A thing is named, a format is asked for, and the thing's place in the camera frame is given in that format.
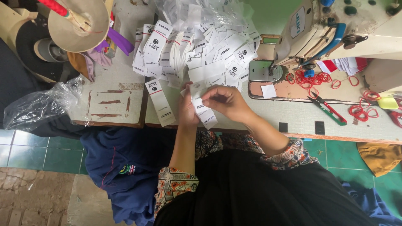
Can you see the crumpled clear plastic bag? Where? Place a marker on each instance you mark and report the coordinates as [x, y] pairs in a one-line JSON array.
[[40, 105]]

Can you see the pink cloth scrap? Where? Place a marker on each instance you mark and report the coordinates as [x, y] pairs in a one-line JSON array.
[[99, 56]]

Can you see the yellow tailor chalk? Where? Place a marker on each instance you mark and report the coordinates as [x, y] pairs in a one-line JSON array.
[[388, 103]]

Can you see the person's left fingers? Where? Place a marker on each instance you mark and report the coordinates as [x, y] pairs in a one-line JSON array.
[[189, 89]]

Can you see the green red thread snips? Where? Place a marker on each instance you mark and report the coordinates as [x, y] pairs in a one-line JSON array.
[[329, 111]]

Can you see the mustard yellow cloth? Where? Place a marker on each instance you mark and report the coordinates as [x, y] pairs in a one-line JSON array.
[[380, 157]]

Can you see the navy blue garment with emblem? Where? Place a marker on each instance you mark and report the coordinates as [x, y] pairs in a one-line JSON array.
[[125, 169]]

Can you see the cream industrial sewing machine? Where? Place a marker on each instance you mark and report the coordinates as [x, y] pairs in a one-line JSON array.
[[326, 28]]

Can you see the beige thread cone holder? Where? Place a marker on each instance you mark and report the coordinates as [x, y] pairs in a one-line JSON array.
[[78, 29]]

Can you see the red thread spool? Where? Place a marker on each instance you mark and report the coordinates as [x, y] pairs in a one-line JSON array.
[[55, 7]]

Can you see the person's right fingers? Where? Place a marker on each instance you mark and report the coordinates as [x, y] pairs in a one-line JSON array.
[[211, 95]]

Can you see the small blank white label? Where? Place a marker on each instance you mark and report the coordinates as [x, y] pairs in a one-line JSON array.
[[268, 91]]

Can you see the heap of white printed labels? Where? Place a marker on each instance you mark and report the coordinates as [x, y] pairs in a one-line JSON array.
[[207, 53]]

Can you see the purple ribbon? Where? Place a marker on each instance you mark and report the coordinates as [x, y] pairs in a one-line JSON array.
[[121, 40]]

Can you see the person's left hand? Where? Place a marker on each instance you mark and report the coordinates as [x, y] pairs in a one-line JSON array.
[[187, 110]]

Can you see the brown cloth scrap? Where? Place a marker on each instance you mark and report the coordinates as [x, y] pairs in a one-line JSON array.
[[78, 64]]

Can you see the black square patch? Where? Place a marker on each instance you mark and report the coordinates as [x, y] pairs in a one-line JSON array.
[[319, 127], [283, 127]]

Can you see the metal needle plate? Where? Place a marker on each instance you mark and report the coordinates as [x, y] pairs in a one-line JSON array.
[[262, 70]]

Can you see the person's right hand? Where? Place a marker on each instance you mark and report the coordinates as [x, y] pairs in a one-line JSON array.
[[231, 102]]

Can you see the long white label strip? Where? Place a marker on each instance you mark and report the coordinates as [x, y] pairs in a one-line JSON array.
[[160, 102]]

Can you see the bundle of white fabric labels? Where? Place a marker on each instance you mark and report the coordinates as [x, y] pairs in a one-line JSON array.
[[204, 116]]

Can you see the grey tape roll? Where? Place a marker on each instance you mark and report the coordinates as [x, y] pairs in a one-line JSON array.
[[50, 50]]

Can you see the blue cloth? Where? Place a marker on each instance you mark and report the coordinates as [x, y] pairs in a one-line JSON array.
[[373, 204]]

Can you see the stack of red white labels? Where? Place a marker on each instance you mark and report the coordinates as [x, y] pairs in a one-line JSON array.
[[345, 64]]

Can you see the scattered red rubber bands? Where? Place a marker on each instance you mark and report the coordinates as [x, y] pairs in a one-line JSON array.
[[306, 78]]

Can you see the clear plastic bag with labels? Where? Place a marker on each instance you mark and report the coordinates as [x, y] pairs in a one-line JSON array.
[[201, 11]]

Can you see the person's black skirt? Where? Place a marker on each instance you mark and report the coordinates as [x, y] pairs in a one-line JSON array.
[[257, 194]]

